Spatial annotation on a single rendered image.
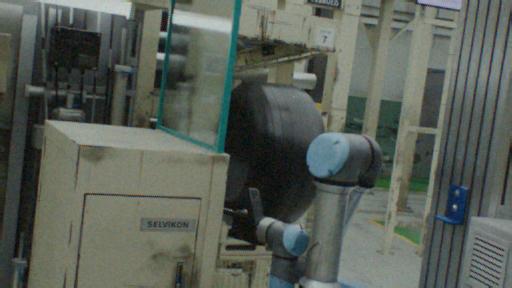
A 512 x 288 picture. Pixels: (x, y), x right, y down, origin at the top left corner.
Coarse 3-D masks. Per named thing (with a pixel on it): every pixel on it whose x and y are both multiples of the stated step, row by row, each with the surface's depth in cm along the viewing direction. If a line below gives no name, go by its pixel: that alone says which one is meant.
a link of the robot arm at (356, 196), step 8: (368, 136) 185; (376, 144) 183; (376, 152) 181; (376, 160) 182; (376, 168) 183; (368, 176) 185; (376, 176) 187; (360, 184) 187; (368, 184) 187; (352, 192) 189; (360, 192) 189; (352, 200) 190; (360, 200) 191; (352, 208) 191; (352, 216) 193; (344, 232) 195
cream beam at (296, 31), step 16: (256, 16) 289; (272, 16) 293; (288, 16) 296; (304, 16) 299; (240, 32) 287; (256, 32) 290; (272, 32) 294; (288, 32) 297; (304, 32) 300; (336, 32) 307; (304, 48) 303; (320, 48) 305
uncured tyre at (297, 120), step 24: (240, 96) 269; (264, 96) 259; (288, 96) 264; (240, 120) 301; (264, 120) 253; (288, 120) 255; (312, 120) 260; (240, 144) 305; (264, 144) 251; (288, 144) 252; (240, 168) 304; (264, 168) 251; (288, 168) 252; (240, 192) 261; (264, 192) 253; (288, 192) 256; (312, 192) 261; (264, 216) 262; (288, 216) 266
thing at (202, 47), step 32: (192, 0) 209; (224, 0) 185; (192, 32) 206; (224, 32) 184; (192, 64) 204; (224, 64) 182; (160, 96) 228; (192, 96) 202; (224, 96) 179; (160, 128) 225; (192, 128) 200; (224, 128) 180
